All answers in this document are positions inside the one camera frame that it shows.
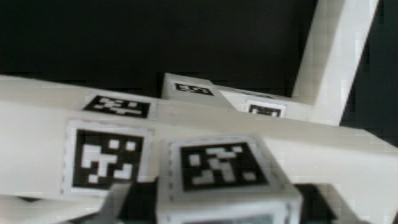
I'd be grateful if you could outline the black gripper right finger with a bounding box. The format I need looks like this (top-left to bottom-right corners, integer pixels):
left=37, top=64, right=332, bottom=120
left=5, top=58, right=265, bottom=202
left=295, top=183, right=369, bottom=224

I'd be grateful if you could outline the white tagged chair leg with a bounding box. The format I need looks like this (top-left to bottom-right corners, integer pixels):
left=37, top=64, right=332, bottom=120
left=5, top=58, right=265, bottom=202
left=218, top=87, right=311, bottom=121

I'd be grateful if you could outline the small white tagged block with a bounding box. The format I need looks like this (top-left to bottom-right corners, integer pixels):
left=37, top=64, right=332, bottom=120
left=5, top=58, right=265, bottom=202
left=161, top=73, right=233, bottom=109

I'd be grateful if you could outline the white chair back frame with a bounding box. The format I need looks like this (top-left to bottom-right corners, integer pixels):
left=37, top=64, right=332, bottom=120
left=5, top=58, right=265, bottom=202
left=0, top=75, right=398, bottom=224

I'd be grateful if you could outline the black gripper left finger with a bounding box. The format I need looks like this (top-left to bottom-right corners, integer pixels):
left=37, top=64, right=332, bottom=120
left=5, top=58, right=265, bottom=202
left=69, top=182, right=156, bottom=224

